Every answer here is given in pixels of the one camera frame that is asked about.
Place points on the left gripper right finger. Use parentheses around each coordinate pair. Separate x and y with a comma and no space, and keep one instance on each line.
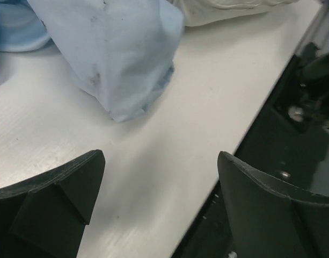
(270,217)

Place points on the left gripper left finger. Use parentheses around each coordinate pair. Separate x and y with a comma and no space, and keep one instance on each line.
(45,215)

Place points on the light blue pillowcase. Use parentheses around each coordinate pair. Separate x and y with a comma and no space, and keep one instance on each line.
(120,52)

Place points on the white pillow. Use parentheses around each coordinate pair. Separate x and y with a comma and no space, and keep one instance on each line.
(204,13)

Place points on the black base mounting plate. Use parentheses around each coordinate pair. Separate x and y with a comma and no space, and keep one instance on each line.
(289,139)

